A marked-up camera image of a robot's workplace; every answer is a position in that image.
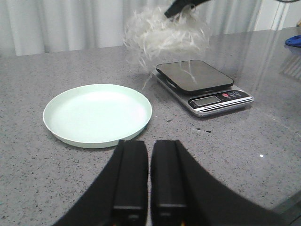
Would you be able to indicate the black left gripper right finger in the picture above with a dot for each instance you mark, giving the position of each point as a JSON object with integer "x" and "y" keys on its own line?
{"x": 183, "y": 193}

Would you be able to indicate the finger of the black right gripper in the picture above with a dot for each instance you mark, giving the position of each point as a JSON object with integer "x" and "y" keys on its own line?
{"x": 178, "y": 5}

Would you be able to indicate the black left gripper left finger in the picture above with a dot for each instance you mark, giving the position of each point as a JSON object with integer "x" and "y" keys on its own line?
{"x": 119, "y": 195}

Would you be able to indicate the translucent white vermicelli bundle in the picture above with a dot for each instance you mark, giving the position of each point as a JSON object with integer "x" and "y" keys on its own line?
{"x": 151, "y": 38}

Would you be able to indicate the pale green round plate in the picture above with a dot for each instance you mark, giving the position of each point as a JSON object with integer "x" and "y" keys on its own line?
{"x": 97, "y": 115}

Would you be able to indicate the black silver kitchen scale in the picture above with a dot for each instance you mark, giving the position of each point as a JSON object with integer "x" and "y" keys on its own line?
{"x": 201, "y": 88}

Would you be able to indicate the blue object at table edge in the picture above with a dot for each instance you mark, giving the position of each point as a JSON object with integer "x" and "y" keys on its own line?
{"x": 294, "y": 41}

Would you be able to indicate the white pleated curtain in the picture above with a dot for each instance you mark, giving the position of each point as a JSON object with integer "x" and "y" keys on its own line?
{"x": 40, "y": 26}

